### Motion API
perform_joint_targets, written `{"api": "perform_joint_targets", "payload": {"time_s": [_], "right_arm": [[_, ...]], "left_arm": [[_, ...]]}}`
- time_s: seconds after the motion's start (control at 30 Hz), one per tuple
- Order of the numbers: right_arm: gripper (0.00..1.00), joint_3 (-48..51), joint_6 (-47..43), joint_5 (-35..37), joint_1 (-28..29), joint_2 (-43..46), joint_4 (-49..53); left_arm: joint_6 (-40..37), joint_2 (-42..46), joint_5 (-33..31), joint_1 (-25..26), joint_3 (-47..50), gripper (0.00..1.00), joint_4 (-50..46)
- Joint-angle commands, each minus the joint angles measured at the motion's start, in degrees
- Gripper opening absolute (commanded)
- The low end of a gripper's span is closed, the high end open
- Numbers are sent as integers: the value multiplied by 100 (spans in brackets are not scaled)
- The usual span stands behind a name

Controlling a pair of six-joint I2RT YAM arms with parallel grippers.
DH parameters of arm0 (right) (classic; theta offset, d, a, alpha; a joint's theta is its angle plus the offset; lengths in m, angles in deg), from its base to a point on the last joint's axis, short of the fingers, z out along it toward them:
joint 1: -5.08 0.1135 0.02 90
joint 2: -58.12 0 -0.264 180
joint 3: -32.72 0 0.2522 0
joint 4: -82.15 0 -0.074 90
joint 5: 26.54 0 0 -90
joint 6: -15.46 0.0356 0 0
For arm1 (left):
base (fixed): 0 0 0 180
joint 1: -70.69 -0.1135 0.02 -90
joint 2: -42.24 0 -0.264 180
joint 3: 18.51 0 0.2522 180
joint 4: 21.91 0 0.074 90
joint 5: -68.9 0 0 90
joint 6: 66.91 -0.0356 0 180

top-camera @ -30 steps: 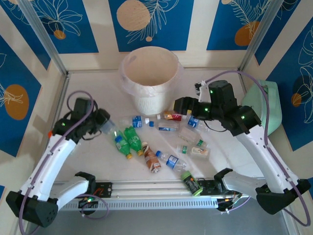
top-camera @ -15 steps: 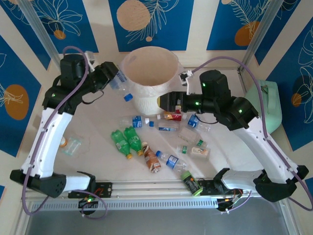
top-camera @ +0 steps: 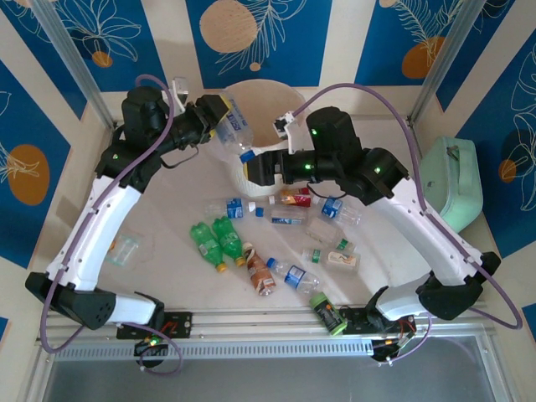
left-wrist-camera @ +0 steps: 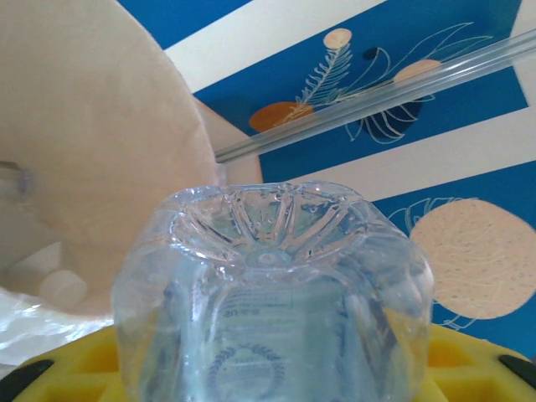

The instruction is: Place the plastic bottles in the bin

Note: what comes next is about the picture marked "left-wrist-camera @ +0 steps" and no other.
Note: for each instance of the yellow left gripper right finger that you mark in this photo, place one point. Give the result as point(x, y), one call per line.
point(473, 372)

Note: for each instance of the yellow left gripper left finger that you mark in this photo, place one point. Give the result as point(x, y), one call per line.
point(75, 372)

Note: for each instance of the clear plastic bottle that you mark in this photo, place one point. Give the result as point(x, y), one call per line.
point(272, 314)

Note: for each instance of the translucent plastic bin liner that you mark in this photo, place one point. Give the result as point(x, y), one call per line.
point(33, 331)

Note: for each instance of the white plastic bin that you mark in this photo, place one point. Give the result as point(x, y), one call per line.
point(84, 125)

